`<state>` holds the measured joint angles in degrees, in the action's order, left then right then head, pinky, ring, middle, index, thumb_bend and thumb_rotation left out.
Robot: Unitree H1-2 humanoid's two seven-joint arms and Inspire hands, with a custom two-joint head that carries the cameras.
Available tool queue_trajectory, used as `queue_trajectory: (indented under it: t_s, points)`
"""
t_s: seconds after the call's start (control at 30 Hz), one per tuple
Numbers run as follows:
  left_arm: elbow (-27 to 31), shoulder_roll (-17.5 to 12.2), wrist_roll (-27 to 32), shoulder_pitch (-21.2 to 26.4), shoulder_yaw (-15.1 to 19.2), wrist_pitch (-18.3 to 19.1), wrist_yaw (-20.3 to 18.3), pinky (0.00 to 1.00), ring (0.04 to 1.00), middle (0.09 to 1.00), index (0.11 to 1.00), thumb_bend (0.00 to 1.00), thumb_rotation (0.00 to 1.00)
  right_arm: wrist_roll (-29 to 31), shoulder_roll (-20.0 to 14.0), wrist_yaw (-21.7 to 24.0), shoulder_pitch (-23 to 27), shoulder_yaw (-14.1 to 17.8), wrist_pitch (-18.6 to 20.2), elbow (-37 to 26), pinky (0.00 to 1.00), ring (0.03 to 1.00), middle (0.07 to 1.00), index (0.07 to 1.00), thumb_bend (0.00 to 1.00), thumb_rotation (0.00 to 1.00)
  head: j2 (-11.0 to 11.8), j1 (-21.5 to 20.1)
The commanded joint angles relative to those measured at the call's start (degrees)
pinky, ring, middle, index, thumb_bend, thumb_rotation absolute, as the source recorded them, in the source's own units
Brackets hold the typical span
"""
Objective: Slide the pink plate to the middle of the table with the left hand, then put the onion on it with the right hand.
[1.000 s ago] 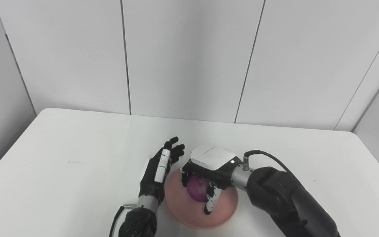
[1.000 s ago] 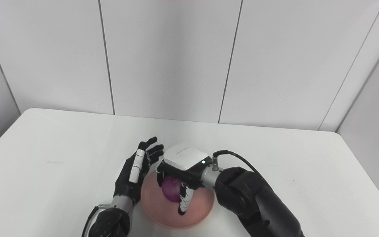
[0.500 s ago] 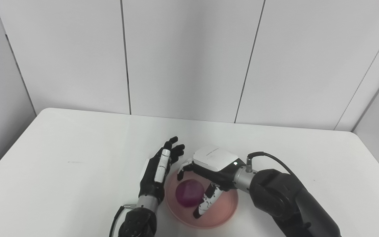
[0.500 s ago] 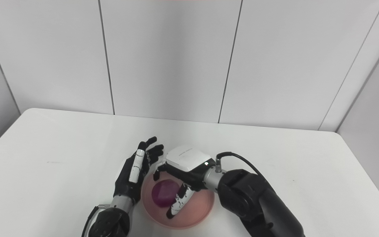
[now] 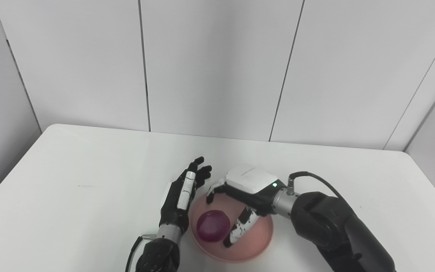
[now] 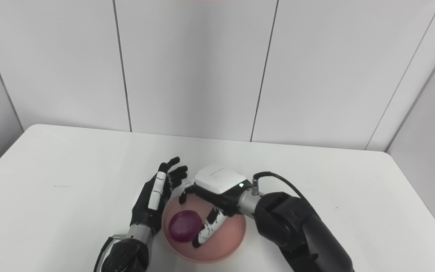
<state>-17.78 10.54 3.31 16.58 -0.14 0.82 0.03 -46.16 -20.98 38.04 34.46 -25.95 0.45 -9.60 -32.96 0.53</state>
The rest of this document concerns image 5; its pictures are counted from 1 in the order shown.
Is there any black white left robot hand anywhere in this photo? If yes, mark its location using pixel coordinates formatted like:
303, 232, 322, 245
159, 156, 213, 232

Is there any pink round plate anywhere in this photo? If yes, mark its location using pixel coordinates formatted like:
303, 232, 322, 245
189, 193, 274, 263

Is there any purple onion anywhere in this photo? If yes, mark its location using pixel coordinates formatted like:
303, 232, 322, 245
196, 210, 231, 243

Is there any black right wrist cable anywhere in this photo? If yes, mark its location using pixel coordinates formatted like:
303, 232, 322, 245
288, 172, 349, 207

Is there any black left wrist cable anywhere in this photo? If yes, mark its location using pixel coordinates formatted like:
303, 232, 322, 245
125, 234, 157, 272

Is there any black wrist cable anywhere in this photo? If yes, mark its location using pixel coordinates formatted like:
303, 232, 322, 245
288, 172, 349, 207
125, 234, 157, 272

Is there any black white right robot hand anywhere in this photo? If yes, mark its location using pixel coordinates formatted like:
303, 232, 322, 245
206, 164, 283, 248

